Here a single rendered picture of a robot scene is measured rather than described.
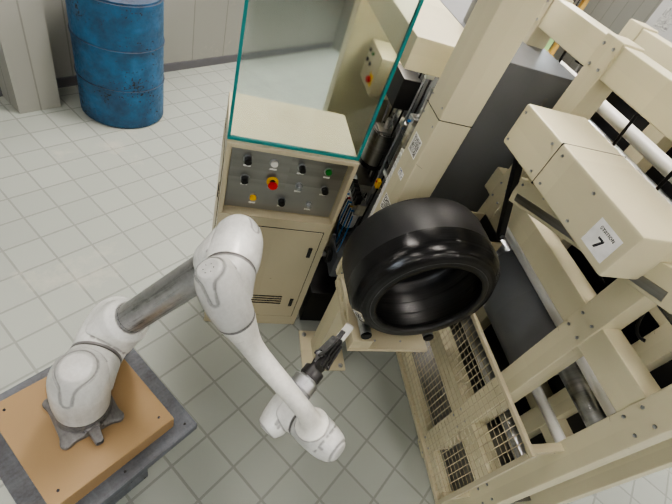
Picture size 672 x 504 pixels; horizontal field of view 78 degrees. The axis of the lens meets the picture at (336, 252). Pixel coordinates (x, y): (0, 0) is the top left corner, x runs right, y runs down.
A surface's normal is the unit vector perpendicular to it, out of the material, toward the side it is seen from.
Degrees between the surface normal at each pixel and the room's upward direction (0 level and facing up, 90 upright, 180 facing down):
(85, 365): 3
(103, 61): 90
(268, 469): 0
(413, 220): 29
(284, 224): 90
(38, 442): 4
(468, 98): 90
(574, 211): 90
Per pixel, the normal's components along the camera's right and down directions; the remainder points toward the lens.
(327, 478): 0.29, -0.66
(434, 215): 0.05, -0.66
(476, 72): 0.15, 0.75
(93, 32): -0.15, 0.69
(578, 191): -0.95, -0.09
